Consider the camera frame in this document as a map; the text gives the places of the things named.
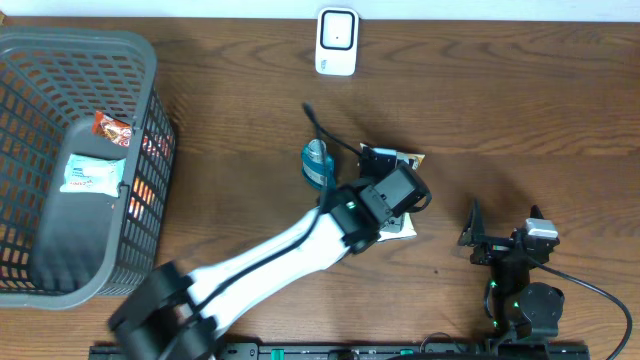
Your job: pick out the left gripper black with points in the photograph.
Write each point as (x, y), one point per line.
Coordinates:
(391, 218)

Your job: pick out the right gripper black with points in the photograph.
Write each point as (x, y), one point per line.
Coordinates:
(496, 248)

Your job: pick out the yellow snack chip bag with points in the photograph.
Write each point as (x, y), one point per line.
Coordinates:
(407, 230)

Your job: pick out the blue mouthwash bottle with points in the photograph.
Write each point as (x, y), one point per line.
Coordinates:
(318, 166)

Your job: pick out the orange chocolate bar wrapper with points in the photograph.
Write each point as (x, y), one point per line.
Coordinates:
(111, 129)

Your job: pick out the teal wet wipes pack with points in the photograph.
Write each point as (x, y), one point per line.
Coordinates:
(84, 174)

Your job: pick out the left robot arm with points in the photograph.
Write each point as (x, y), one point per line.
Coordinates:
(176, 316)

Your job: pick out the white barcode scanner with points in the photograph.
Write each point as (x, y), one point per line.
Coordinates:
(336, 41)

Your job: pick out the grey plastic mesh basket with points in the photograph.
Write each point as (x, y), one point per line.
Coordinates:
(60, 249)

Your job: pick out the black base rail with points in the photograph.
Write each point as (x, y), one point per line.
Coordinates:
(253, 351)

